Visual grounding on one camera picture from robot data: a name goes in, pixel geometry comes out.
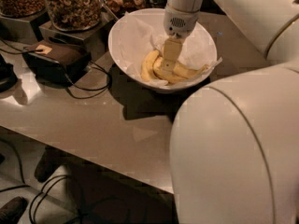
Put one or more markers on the metal jar stand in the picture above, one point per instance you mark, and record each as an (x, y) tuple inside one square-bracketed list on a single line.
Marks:
[(93, 40), (24, 30)]

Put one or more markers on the right metal jar stand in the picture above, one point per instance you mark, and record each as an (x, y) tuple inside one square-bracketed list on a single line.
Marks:
[(93, 40)]

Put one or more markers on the dark brown box device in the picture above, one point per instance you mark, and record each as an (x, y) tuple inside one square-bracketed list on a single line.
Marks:
[(57, 63)]

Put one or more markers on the white ceramic bowl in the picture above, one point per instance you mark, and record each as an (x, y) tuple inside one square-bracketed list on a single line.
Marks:
[(130, 47)]

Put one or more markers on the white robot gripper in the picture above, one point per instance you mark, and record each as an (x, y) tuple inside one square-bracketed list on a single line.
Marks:
[(178, 22)]

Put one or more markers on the dark shoe lower left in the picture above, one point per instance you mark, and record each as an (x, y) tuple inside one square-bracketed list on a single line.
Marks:
[(11, 212)]

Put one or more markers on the glass jar of almonds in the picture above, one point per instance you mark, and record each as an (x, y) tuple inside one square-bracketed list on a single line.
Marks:
[(20, 8)]

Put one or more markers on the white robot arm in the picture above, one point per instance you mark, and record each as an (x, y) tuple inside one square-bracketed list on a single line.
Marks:
[(234, 145)]

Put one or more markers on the black round object left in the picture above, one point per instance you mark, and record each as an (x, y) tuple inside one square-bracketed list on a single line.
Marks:
[(8, 77)]

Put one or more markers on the white paper bowl liner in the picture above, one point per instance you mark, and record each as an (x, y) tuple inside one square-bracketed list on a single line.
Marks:
[(134, 41)]

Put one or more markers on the glass jar of cashews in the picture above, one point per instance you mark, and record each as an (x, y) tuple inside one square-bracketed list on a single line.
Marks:
[(74, 15)]

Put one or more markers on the dark shoe under table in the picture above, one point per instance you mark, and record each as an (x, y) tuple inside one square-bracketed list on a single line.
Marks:
[(48, 164)]

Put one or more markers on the left metal jar stand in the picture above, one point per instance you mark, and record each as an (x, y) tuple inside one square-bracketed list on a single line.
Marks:
[(24, 30)]

